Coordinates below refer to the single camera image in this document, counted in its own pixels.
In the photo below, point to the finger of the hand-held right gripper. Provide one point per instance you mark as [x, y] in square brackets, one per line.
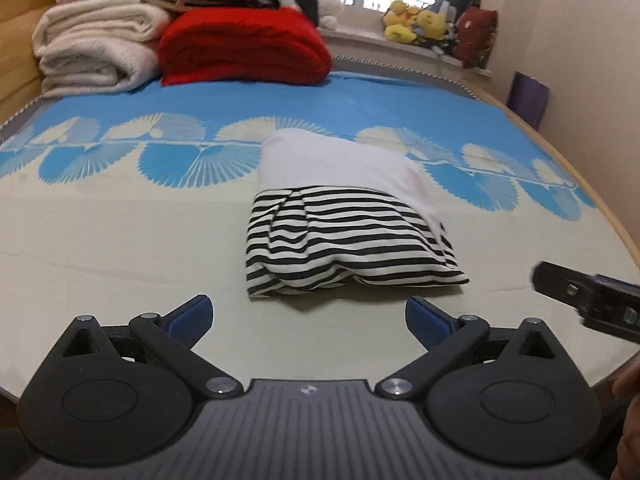
[560, 285]
[617, 282]

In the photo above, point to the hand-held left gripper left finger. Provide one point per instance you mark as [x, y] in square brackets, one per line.
[187, 320]

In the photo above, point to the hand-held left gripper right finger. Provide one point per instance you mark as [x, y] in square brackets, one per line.
[427, 320]

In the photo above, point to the black white striped shirt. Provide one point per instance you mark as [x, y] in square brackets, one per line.
[345, 225]

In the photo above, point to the blue printed bedsheet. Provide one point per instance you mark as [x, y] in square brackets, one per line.
[150, 240]

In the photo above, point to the purple folder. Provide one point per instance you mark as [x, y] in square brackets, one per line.
[527, 97]

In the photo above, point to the red plush toy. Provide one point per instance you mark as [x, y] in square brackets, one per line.
[475, 35]

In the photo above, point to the red folded blanket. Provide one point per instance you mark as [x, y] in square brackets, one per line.
[240, 47]

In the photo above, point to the white window sill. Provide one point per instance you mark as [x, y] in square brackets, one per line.
[380, 42]

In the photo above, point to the cream folded blanket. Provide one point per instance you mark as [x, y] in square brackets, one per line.
[95, 45]

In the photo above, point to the yellow plush toy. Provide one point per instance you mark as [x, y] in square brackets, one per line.
[431, 22]
[400, 22]

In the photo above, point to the dark striped folded cloth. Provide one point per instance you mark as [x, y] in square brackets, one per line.
[220, 2]

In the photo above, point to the white plush toy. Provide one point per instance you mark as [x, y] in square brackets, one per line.
[331, 10]

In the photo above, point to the wooden headboard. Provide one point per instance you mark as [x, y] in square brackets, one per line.
[20, 35]

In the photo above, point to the wooden bed frame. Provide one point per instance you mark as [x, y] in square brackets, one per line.
[590, 170]

